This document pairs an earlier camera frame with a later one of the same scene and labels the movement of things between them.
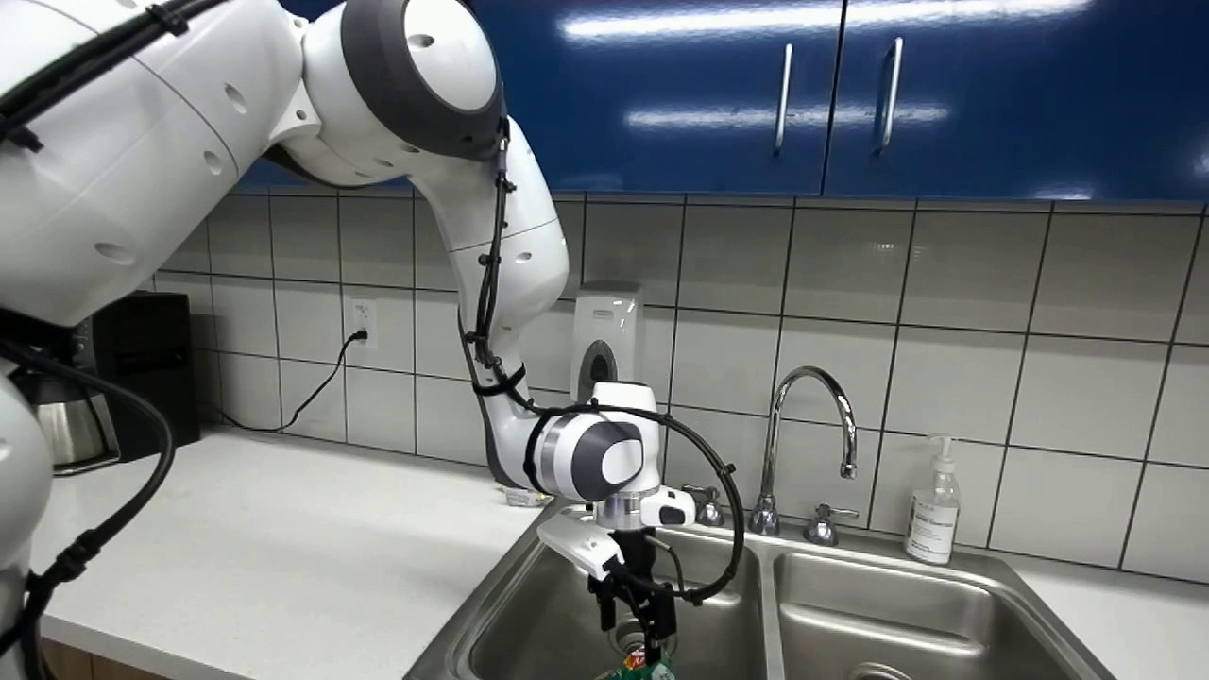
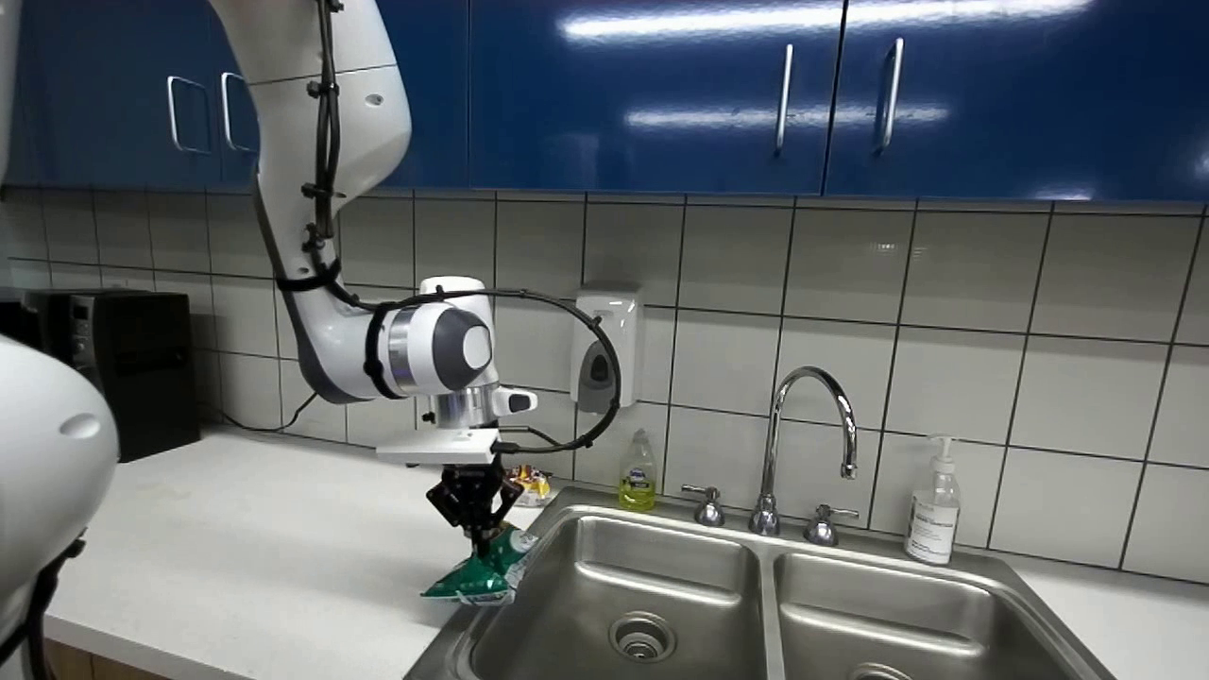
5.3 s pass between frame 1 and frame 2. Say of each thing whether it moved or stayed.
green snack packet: moved
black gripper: moved
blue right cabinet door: stayed
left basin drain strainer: stayed
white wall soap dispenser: stayed
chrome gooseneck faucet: stayed
